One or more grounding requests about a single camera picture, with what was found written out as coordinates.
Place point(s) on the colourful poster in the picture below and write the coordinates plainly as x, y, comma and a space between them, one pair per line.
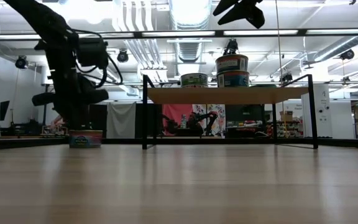
219, 124

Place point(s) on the wooden shelf black metal legs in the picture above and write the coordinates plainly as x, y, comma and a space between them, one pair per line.
228, 95

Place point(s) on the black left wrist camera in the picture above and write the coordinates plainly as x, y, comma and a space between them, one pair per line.
92, 53

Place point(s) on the black metal table frame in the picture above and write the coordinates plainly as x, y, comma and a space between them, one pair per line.
26, 143

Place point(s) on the blue label seafood can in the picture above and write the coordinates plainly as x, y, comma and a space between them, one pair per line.
233, 80

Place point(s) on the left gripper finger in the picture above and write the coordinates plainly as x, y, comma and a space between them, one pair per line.
81, 116
65, 116

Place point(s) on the black monitor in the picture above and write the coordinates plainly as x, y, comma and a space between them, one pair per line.
0, 110

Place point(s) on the white cloth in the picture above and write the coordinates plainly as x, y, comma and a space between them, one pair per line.
120, 119

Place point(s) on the white red label seafood can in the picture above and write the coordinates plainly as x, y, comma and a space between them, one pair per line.
232, 63

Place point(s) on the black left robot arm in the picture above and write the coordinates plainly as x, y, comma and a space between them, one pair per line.
36, 18

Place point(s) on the green label seafood can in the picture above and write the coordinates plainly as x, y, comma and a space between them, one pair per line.
194, 80

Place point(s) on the rainbow label seafood can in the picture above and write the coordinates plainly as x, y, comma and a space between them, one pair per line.
85, 140

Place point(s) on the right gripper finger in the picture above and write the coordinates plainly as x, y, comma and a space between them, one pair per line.
227, 5
238, 14

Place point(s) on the white cabinet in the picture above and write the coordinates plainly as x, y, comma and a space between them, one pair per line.
317, 118

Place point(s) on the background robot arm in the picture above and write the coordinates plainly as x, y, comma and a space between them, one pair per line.
197, 123

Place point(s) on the black overhead light beam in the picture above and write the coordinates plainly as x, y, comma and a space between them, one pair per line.
135, 34

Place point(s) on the red cloth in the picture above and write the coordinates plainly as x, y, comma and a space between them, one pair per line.
174, 113

